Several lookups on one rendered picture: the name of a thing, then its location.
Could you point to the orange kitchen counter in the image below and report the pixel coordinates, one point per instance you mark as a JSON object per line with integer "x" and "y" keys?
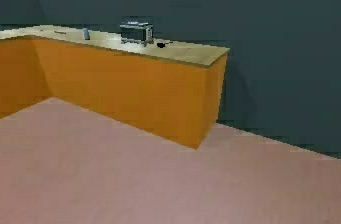
{"x": 118, "y": 86}

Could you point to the small black round object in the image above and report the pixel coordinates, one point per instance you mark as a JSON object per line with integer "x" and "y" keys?
{"x": 160, "y": 44}

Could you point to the grey metal toaster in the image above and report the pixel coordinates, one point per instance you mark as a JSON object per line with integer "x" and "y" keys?
{"x": 136, "y": 32}

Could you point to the small grey cup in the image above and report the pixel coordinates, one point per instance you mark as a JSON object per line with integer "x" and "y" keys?
{"x": 86, "y": 33}

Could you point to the thin dark utensil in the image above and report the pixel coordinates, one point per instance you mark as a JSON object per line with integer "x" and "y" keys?
{"x": 60, "y": 32}

